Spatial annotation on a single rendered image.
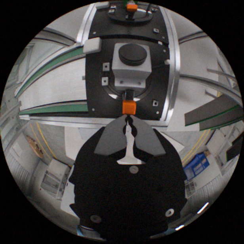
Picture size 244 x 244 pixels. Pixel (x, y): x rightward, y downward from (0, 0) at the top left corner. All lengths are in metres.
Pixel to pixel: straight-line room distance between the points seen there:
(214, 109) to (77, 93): 0.44
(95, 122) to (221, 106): 0.39
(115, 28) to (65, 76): 0.25
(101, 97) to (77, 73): 0.15
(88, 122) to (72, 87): 0.15
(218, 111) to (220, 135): 3.91
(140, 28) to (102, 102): 0.27
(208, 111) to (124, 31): 0.31
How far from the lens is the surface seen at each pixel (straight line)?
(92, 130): 0.31
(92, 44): 0.24
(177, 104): 0.43
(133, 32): 0.27
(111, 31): 0.27
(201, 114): 0.26
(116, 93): 0.20
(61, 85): 0.37
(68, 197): 3.26
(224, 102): 0.24
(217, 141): 4.17
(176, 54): 0.30
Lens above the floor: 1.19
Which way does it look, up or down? 59 degrees down
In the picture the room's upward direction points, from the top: 177 degrees counter-clockwise
